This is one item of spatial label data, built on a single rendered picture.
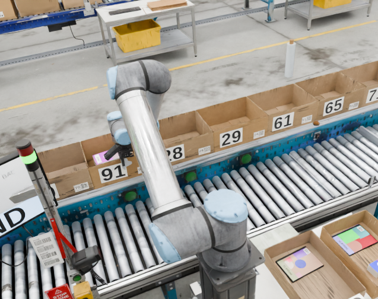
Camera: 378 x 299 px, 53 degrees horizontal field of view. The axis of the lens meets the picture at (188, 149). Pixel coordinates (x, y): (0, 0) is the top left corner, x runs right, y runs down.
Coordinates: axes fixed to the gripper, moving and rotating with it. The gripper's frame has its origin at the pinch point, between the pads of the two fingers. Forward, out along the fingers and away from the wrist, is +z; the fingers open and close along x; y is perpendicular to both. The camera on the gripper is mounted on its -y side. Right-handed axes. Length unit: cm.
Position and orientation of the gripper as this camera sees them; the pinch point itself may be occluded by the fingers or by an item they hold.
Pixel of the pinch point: (123, 168)
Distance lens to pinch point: 227.5
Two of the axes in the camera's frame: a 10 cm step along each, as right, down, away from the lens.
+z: 0.7, 8.0, 6.0
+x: -3.7, -5.4, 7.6
